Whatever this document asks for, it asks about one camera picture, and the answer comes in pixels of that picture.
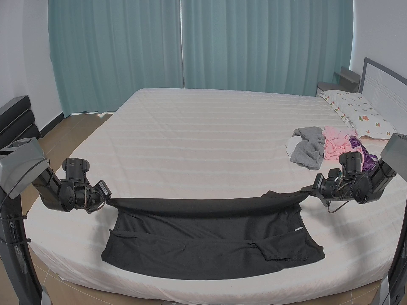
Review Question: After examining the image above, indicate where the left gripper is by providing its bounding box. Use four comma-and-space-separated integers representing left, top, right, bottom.
95, 180, 112, 202

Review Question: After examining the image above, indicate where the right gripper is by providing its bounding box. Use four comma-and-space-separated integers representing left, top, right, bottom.
300, 174, 331, 199

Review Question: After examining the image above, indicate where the black T-shirt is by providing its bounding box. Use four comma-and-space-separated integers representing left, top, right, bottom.
101, 189, 325, 280

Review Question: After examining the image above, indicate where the bed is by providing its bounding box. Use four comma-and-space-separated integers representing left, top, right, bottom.
24, 57, 407, 301

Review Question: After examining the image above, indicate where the grey garment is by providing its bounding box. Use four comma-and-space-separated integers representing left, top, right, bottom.
290, 126, 325, 170

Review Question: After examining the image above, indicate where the white garment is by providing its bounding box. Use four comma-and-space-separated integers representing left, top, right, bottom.
285, 137, 301, 155

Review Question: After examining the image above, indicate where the pink garment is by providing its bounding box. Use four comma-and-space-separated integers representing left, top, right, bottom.
322, 126, 358, 161

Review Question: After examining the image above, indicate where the purple garment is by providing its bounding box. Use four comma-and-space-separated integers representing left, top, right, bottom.
349, 135, 379, 172

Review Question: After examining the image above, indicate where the white printed pillow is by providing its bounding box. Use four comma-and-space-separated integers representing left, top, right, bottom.
319, 90, 397, 139

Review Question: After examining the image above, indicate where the black chest of drawers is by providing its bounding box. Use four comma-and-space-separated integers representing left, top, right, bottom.
0, 95, 41, 148

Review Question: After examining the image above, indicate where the grey bedside table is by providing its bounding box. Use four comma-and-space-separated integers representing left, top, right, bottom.
317, 66, 361, 93

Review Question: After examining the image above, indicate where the blue-green curtain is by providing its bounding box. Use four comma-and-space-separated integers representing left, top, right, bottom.
182, 0, 354, 96
48, 0, 185, 117

